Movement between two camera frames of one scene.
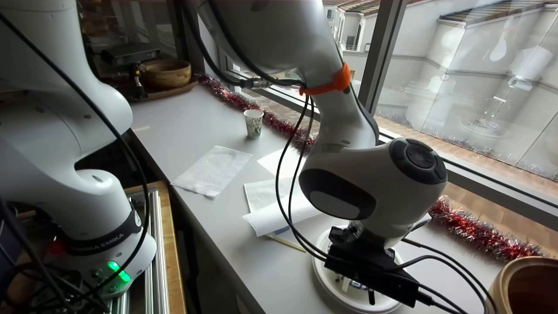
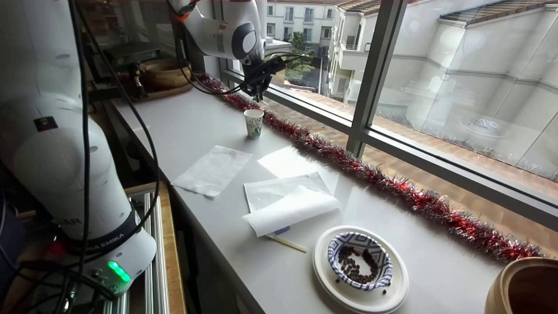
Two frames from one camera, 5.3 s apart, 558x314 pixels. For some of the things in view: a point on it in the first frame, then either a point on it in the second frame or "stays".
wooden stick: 287,242 stays
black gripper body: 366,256 to 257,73
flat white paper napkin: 214,169 stays
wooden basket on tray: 167,76 stays
